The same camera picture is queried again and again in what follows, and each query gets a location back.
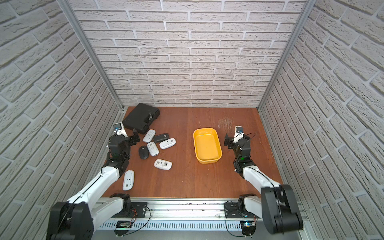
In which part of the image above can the black mouse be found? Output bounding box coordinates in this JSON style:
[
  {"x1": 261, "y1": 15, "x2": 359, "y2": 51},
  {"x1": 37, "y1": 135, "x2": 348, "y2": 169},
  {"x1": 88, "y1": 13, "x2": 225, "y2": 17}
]
[{"x1": 139, "y1": 146, "x2": 149, "y2": 160}]

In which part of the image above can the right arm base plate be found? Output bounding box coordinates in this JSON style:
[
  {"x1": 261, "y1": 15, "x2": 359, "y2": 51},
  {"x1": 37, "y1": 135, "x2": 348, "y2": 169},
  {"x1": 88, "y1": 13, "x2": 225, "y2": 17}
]
[{"x1": 224, "y1": 201, "x2": 261, "y2": 220}]

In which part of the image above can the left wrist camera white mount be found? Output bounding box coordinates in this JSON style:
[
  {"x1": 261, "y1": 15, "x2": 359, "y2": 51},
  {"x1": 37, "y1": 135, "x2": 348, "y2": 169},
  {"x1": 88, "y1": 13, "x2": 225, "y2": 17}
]
[{"x1": 113, "y1": 122, "x2": 128, "y2": 138}]

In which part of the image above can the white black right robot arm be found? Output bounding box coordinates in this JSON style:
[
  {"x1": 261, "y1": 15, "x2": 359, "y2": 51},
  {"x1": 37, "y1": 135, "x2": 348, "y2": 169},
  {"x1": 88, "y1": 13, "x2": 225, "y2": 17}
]
[{"x1": 224, "y1": 133, "x2": 304, "y2": 234}]

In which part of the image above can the left controller board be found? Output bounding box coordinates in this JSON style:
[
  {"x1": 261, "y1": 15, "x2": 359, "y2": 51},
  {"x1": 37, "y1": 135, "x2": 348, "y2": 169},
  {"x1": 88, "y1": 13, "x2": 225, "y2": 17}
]
[{"x1": 114, "y1": 221, "x2": 134, "y2": 237}]

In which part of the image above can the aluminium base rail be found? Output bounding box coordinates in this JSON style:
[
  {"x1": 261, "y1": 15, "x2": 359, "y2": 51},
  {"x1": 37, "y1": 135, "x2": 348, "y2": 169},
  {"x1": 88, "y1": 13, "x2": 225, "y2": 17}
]
[{"x1": 100, "y1": 198, "x2": 264, "y2": 235}]

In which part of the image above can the white upturned mouse with label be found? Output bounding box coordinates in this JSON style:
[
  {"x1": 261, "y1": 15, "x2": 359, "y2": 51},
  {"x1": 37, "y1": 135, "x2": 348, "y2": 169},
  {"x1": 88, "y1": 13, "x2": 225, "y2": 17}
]
[{"x1": 154, "y1": 159, "x2": 173, "y2": 171}]

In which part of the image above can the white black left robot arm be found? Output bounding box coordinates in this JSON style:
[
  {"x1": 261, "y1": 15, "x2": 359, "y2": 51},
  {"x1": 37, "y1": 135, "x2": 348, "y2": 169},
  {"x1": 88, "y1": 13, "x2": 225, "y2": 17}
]
[{"x1": 46, "y1": 130, "x2": 140, "y2": 240}]

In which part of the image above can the dark grey upturned mouse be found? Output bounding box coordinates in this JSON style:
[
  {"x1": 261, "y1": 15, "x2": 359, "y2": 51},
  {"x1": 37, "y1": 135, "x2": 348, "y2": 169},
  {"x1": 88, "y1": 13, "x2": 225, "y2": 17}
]
[{"x1": 152, "y1": 133, "x2": 170, "y2": 143}]

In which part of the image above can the yellow plastic storage box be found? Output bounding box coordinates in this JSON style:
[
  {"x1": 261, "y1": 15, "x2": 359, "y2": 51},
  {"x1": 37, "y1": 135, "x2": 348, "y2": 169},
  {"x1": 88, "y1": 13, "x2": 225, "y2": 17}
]
[{"x1": 193, "y1": 128, "x2": 222, "y2": 164}]

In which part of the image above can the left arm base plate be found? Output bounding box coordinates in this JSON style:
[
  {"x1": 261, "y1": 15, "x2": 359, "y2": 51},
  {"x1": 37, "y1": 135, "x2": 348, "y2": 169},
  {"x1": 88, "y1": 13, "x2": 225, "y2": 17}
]
[{"x1": 112, "y1": 202, "x2": 148, "y2": 219}]

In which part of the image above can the right controller board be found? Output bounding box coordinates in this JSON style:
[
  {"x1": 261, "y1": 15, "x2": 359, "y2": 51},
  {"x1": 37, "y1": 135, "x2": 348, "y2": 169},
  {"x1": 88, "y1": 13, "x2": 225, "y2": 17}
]
[{"x1": 241, "y1": 221, "x2": 257, "y2": 238}]

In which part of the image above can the black carrying case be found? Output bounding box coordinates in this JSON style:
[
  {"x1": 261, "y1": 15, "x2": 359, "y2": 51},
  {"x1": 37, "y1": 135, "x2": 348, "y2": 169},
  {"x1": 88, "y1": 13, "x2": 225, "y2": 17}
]
[{"x1": 122, "y1": 103, "x2": 160, "y2": 134}]

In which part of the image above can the controller board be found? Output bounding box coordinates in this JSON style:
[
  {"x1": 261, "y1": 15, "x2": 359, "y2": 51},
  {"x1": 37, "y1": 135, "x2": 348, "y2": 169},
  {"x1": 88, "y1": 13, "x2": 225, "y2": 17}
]
[
  {"x1": 114, "y1": 221, "x2": 134, "y2": 237},
  {"x1": 241, "y1": 221, "x2": 257, "y2": 238}
]

